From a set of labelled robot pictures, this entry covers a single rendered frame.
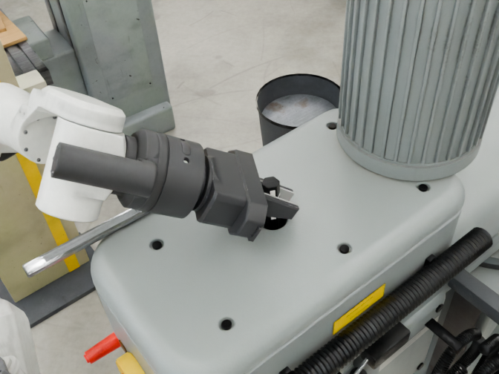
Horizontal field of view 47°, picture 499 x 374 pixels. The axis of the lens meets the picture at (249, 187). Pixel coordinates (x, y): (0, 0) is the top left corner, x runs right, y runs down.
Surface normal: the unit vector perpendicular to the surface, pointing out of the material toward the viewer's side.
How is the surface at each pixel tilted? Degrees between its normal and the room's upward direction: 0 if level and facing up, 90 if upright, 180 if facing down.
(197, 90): 0
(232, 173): 30
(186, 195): 75
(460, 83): 90
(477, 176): 0
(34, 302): 0
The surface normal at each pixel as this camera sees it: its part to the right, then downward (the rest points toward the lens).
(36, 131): 0.69, 0.32
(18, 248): 0.61, 0.53
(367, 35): -0.87, 0.38
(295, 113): -0.05, -0.71
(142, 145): -0.27, -0.49
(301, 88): -0.13, 0.66
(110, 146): 0.39, 0.26
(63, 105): -0.66, -0.09
